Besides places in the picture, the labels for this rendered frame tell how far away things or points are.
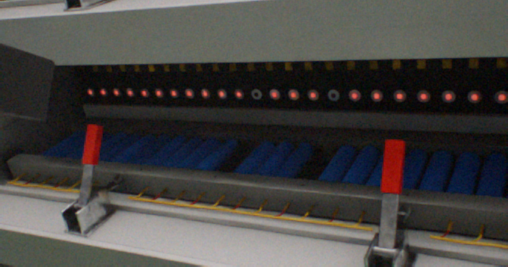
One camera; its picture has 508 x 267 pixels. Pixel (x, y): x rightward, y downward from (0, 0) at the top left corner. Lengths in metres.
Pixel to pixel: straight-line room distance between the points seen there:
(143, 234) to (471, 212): 0.25
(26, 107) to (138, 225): 0.24
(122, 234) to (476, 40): 0.31
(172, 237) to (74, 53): 0.18
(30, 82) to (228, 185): 0.24
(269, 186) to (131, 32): 0.17
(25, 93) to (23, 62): 0.01
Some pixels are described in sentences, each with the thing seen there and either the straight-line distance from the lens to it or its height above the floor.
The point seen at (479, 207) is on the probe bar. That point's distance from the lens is 0.42.
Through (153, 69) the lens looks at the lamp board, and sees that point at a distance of 0.63.
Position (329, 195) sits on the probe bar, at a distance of 0.44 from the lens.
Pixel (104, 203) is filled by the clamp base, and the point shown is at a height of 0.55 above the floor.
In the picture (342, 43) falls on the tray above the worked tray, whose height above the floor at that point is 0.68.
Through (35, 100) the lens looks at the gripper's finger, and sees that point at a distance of 0.29.
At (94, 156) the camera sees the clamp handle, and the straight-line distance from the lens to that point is 0.52.
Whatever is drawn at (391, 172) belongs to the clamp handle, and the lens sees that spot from 0.38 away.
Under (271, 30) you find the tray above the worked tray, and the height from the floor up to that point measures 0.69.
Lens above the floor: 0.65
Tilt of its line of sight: 3 degrees down
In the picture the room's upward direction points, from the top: 1 degrees clockwise
